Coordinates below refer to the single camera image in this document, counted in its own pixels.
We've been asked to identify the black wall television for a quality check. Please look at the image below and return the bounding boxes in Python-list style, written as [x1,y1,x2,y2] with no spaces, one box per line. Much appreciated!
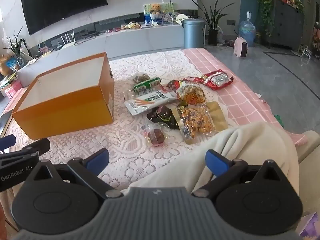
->
[20,0,108,36]

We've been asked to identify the pink gift box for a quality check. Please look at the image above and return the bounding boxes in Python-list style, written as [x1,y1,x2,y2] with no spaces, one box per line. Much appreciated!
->
[0,80,24,99]

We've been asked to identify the green picture board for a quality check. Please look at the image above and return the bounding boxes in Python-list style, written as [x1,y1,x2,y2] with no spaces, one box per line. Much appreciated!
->
[143,2,174,22]

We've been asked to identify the potted snake plant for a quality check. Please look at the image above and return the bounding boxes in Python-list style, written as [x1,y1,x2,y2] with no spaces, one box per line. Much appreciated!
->
[191,0,236,46]

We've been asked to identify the clear brown dates packet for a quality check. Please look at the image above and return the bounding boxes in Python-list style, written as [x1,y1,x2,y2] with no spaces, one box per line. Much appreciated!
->
[141,124,167,147]

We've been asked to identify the golden noodle snack packet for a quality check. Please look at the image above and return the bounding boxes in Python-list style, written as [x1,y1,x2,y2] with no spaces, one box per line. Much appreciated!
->
[176,84,207,105]

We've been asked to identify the white router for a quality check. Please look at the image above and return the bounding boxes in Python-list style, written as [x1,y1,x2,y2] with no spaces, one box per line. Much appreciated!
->
[61,31,77,50]

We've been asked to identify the black dried fruit packet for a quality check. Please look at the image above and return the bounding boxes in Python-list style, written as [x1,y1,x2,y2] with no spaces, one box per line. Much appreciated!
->
[146,105,179,130]

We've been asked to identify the pink checked tablecloth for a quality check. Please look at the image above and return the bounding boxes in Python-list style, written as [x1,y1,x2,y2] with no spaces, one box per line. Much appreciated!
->
[0,47,308,148]

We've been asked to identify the grey metal trash can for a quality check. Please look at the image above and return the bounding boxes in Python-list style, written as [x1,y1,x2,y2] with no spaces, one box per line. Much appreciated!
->
[184,19,205,49]

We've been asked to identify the hanging green vine plant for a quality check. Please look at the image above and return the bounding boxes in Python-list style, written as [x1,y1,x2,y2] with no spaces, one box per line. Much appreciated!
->
[247,0,281,38]

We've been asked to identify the brown drumstick snack packet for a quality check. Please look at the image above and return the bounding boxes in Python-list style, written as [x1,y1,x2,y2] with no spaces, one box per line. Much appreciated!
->
[160,76,208,94]

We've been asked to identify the white marble television console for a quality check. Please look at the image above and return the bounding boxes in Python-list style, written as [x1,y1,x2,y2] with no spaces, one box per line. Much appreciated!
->
[15,24,187,80]

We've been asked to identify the purple floral cloth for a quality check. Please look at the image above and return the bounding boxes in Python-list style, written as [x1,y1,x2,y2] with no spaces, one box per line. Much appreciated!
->
[299,212,320,239]

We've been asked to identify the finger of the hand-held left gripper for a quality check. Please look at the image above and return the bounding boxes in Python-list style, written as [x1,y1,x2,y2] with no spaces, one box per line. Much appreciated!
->
[0,138,51,167]
[0,134,17,154]

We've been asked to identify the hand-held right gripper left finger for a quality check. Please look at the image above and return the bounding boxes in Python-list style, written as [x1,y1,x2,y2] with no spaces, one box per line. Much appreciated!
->
[32,149,123,199]

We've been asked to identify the golden round vase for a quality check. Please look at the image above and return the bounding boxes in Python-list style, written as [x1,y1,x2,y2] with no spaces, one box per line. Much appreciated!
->
[0,55,13,77]

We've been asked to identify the blue water bottle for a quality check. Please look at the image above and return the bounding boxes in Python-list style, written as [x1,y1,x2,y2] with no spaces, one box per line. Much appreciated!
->
[239,11,257,47]

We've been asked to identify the dark grey cabinet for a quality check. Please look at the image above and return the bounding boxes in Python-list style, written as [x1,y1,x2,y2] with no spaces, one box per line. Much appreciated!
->
[271,0,307,52]

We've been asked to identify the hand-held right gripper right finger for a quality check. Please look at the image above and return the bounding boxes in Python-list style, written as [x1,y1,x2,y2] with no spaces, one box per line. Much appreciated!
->
[191,150,283,198]

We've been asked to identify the gold yellow bean packet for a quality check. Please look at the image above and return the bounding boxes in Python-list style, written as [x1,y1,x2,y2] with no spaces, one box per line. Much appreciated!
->
[176,101,228,145]

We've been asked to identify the red foil snack packet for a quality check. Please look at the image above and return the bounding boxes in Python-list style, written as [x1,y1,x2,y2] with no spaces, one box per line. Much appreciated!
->
[203,69,234,91]

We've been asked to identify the pile of yellow packets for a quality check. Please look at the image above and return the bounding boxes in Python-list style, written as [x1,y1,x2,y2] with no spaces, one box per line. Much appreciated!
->
[121,21,142,30]

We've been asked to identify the blue white basket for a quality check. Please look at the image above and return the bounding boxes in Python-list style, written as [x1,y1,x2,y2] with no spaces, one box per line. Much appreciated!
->
[150,12,166,22]

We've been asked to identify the green striped snack packet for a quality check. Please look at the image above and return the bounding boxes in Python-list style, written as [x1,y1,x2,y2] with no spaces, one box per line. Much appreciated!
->
[132,77,162,93]

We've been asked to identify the clear pickled greens packet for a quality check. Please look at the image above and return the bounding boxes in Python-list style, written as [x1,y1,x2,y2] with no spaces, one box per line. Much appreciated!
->
[132,72,151,84]

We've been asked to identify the small potted grass plant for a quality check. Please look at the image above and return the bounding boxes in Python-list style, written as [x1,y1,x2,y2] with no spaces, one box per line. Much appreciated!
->
[3,27,28,66]

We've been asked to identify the pink space heater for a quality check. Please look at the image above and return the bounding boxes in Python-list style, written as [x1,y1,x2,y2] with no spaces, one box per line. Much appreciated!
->
[233,37,249,59]

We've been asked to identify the white lace tablecloth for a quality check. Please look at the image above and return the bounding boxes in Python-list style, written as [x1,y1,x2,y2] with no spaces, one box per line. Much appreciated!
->
[4,50,242,192]

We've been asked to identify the orange cardboard box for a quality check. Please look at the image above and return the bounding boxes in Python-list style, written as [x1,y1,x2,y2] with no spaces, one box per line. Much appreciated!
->
[11,52,115,140]

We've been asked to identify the white long snack packet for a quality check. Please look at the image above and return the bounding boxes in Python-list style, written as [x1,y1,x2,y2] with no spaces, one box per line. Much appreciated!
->
[124,91,179,116]

